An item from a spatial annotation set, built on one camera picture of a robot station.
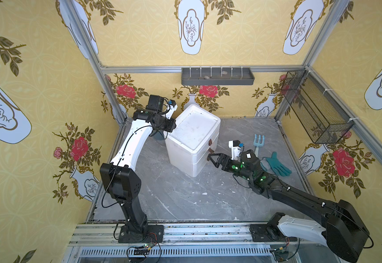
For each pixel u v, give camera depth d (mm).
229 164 687
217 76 924
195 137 812
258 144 1058
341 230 399
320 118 662
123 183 470
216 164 689
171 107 745
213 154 715
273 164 946
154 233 732
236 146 716
